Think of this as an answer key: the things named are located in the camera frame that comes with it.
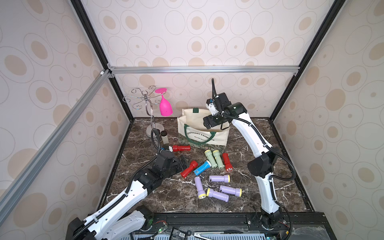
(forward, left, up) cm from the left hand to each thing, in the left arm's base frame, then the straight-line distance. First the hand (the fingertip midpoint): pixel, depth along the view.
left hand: (190, 162), depth 76 cm
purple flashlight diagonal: (-11, -6, -14) cm, 19 cm away
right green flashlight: (+9, -18, -16) cm, 25 cm away
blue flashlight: (+4, -7, -16) cm, 18 cm away
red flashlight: (+18, +9, -15) cm, 25 cm away
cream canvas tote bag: (+20, 0, +3) cm, 20 cm away
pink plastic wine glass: (+36, +17, +5) cm, 40 cm away
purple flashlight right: (-9, -22, -15) cm, 28 cm away
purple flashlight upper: (-3, -20, -15) cm, 25 cm away
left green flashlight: (+14, -11, -15) cm, 23 cm away
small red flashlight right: (+5, -23, -15) cm, 28 cm away
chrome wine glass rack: (+36, +26, +12) cm, 46 cm away
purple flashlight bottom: (-12, -15, -15) cm, 24 cm away
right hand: (+25, -15, +5) cm, 30 cm away
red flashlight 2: (+7, -2, -16) cm, 17 cm away
